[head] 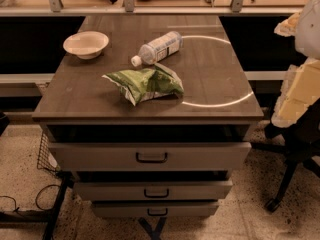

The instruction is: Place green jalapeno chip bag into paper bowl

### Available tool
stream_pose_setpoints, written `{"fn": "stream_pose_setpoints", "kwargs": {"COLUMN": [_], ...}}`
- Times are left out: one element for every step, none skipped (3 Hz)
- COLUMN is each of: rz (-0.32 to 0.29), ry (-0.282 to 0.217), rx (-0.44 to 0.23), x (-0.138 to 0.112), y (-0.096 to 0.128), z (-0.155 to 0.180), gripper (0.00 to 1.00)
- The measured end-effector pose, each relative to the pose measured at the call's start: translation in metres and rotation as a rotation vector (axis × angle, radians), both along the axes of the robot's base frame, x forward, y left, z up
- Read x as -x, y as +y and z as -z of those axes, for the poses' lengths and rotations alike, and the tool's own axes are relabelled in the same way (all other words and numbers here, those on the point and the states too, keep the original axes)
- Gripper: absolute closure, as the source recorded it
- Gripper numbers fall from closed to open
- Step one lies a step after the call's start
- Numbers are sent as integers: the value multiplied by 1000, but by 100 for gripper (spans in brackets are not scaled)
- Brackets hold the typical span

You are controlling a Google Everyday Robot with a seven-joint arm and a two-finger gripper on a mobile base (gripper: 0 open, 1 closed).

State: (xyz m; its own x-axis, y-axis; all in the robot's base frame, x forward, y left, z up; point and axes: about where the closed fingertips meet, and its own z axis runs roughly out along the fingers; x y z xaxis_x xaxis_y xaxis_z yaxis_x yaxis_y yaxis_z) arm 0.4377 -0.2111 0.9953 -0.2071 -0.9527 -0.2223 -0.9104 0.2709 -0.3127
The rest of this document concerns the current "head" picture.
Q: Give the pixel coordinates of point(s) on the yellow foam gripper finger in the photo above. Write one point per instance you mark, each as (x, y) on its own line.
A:
(288, 26)
(300, 89)

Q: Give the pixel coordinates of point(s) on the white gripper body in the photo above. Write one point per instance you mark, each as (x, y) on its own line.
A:
(309, 30)

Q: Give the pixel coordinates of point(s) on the green jalapeno chip bag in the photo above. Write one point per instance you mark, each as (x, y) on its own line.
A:
(146, 84)

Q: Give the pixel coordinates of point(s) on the white paper bowl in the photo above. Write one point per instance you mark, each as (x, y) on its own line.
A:
(86, 45)

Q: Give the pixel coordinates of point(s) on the black office chair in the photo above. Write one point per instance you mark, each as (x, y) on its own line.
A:
(302, 144)

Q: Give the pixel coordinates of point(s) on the clear plastic water bottle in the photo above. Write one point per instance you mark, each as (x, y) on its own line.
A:
(158, 49)

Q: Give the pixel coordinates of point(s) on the grey drawer cabinet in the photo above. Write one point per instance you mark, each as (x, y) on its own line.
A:
(156, 124)

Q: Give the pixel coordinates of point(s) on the middle grey drawer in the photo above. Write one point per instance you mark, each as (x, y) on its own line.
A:
(138, 191)

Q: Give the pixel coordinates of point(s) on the grey drawer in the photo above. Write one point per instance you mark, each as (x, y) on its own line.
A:
(149, 156)
(154, 208)
(138, 191)

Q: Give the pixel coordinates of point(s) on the bottom grey drawer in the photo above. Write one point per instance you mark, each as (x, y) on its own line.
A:
(154, 208)

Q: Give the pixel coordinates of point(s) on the top grey drawer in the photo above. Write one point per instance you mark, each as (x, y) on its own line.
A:
(149, 156)

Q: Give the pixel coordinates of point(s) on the black metal stand leg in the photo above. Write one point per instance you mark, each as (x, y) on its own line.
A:
(49, 217)

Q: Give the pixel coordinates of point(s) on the blue cross frame base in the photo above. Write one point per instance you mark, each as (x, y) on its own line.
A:
(153, 232)

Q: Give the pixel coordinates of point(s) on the black wire mesh basket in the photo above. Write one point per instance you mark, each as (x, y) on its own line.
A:
(45, 160)

